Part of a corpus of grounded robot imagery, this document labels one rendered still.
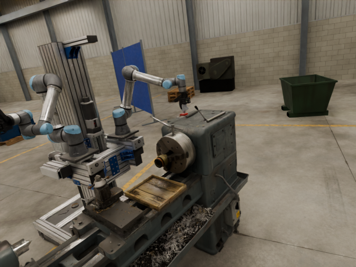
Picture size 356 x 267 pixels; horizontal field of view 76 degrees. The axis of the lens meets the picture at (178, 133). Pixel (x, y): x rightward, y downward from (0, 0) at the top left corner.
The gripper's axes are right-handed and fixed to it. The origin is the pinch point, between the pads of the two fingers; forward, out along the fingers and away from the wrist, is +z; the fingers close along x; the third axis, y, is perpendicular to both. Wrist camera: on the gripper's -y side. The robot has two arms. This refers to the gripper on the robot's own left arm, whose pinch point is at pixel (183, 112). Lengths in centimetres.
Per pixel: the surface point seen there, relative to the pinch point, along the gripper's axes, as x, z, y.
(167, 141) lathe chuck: -50, 9, 21
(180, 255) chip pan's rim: -85, 72, 52
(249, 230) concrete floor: 14, 128, 56
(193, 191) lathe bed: -47, 51, 38
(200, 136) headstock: -34, 8, 42
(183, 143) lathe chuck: -47, 10, 34
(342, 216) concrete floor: 81, 128, 129
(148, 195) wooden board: -79, 40, 23
